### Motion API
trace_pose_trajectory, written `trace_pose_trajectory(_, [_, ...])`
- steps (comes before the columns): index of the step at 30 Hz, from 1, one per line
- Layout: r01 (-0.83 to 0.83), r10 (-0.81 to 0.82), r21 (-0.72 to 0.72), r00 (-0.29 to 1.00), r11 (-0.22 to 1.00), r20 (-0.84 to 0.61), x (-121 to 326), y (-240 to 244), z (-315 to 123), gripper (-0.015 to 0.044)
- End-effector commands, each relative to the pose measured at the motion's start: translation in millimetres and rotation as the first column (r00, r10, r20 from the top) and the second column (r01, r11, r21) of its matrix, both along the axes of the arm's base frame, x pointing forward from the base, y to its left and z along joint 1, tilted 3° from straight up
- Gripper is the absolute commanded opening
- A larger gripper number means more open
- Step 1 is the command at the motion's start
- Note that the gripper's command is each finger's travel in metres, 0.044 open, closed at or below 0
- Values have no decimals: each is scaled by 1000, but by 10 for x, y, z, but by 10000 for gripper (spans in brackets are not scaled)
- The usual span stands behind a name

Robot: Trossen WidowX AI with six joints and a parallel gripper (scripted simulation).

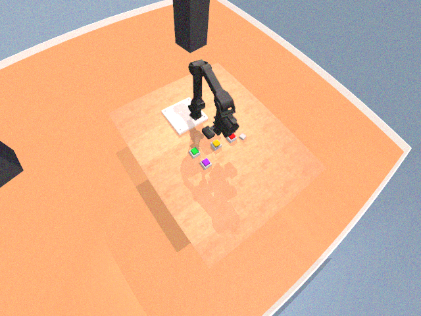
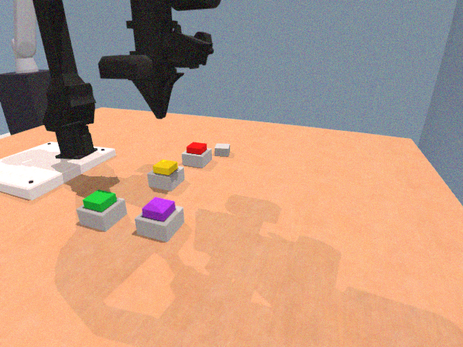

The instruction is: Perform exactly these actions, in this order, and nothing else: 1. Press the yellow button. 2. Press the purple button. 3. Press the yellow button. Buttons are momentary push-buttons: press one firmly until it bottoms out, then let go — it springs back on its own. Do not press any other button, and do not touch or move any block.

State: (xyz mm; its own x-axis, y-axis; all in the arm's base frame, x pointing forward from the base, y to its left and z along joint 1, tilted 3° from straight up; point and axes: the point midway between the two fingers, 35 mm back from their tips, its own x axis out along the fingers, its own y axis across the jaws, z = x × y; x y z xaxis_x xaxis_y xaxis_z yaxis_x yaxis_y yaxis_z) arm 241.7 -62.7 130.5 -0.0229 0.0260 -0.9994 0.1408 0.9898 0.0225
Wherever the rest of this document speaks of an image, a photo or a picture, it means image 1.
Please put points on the red button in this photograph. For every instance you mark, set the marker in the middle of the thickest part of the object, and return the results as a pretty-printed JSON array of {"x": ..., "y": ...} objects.
[{"x": 232, "y": 138}]

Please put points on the purple button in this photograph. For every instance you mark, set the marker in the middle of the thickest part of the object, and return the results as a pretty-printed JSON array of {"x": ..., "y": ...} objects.
[{"x": 205, "y": 163}]

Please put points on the green button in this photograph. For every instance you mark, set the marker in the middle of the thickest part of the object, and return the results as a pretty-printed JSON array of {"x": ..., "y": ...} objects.
[{"x": 194, "y": 152}]

